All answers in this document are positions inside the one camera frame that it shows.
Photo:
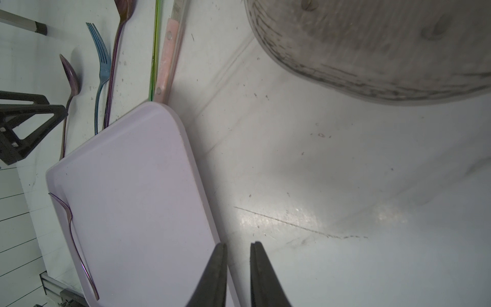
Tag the green handled rainbow fork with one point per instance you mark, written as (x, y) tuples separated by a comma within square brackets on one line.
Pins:
[(155, 48)]

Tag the lavender rectangular placemat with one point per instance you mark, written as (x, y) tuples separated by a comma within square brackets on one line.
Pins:
[(141, 219)]

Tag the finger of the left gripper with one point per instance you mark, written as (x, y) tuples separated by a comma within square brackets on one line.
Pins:
[(26, 119)]

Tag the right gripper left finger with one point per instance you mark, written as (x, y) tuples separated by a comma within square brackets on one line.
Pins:
[(212, 286)]

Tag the grey glass plate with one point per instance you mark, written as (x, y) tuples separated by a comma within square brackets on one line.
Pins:
[(395, 52)]

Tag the blue fork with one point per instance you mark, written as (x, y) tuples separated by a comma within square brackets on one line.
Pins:
[(104, 68)]

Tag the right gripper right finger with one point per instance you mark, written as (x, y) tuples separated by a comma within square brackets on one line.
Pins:
[(266, 289)]

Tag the pink handled silver spoon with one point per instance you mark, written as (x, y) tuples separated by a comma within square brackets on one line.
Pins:
[(170, 51)]

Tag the dark purple long spoon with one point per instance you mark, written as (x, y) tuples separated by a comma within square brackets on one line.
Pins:
[(126, 10)]

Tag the purple fork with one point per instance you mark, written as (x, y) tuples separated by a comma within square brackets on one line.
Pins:
[(69, 216)]

